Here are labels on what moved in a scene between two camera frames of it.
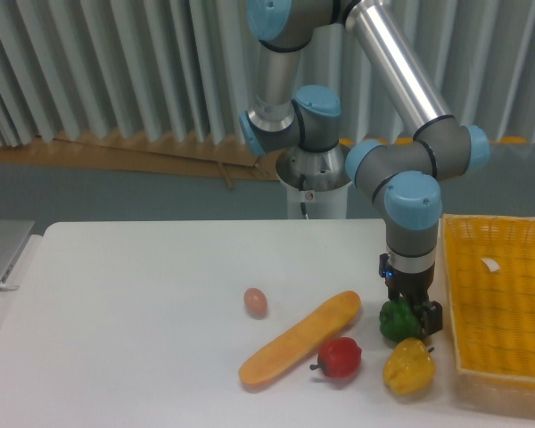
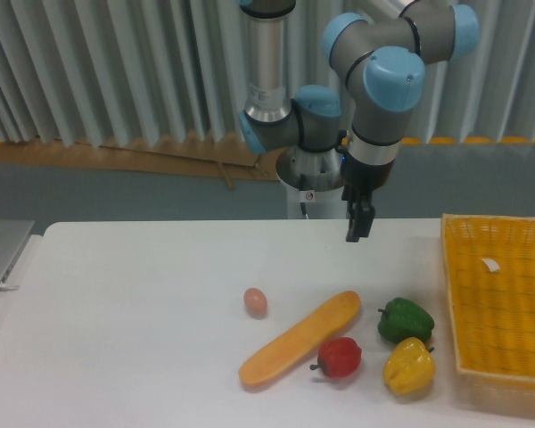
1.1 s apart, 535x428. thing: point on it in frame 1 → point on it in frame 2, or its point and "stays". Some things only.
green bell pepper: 399,321 stays
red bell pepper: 339,358 stays
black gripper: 414,286 → 360,179
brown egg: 256,302 stays
